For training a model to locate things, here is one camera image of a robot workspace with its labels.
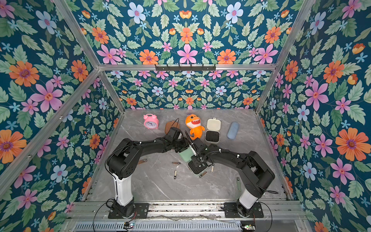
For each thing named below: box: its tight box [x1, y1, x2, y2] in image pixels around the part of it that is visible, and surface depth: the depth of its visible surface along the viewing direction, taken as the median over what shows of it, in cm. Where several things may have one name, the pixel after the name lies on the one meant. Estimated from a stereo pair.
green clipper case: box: [178, 147, 208, 176], surface depth 88 cm
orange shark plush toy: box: [185, 113, 206, 141], surface depth 104 cm
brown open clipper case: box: [164, 120, 181, 135], surface depth 109 cm
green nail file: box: [236, 176, 242, 193], surface depth 84 cm
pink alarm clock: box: [143, 113, 159, 130], surface depth 105 cm
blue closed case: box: [227, 121, 240, 140], surface depth 106 cm
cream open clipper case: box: [204, 116, 222, 144], surface depth 107 cm
